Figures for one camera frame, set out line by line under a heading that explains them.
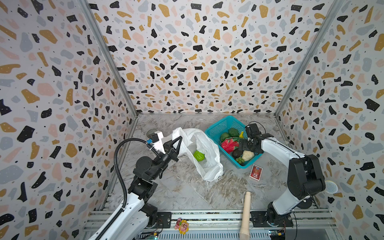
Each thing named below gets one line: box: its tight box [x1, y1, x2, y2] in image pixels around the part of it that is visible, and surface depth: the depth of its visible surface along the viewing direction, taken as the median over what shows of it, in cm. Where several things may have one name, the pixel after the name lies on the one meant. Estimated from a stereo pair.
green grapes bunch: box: [235, 157, 245, 164], surface depth 91 cm
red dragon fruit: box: [221, 138, 240, 154], surface depth 95 cm
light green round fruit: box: [193, 150, 205, 162], surface depth 93 cm
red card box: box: [249, 164, 263, 181], surface depth 91 cm
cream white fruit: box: [241, 150, 255, 162], surface depth 94 cm
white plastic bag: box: [161, 127, 224, 182], surface depth 74 cm
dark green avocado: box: [228, 127, 240, 138], surface depth 106 cm
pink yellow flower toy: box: [174, 217, 190, 235], surface depth 71 cm
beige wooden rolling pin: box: [239, 191, 251, 240], surface depth 74 cm
